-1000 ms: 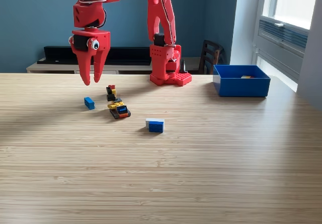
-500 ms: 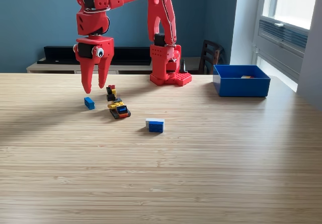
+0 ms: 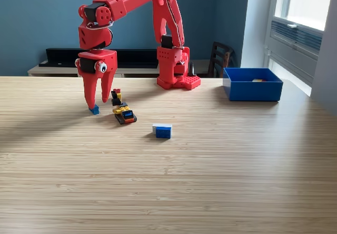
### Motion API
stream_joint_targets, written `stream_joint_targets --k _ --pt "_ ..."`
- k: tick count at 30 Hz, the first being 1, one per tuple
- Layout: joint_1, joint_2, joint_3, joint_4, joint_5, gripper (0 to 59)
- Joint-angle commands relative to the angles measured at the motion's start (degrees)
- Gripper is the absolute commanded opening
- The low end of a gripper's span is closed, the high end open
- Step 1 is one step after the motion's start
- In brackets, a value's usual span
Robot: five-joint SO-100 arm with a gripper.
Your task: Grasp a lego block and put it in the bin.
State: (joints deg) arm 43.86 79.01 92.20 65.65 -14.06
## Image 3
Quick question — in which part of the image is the yellow toy digger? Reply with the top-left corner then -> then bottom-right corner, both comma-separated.
111,90 -> 137,125

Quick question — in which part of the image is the blue and white lego block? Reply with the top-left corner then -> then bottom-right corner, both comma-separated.
152,123 -> 173,139

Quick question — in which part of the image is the blue plastic bin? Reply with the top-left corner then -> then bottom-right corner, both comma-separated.
222,67 -> 284,103

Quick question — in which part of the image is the pale wooden sideboard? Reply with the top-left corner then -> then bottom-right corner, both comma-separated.
27,59 -> 211,78

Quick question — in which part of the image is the dark wooden chair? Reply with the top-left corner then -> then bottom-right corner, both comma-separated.
206,41 -> 234,78

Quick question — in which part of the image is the grey window vent grille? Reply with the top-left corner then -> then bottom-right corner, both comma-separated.
270,19 -> 323,52

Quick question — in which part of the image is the white window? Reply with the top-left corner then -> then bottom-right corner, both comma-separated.
272,0 -> 337,32

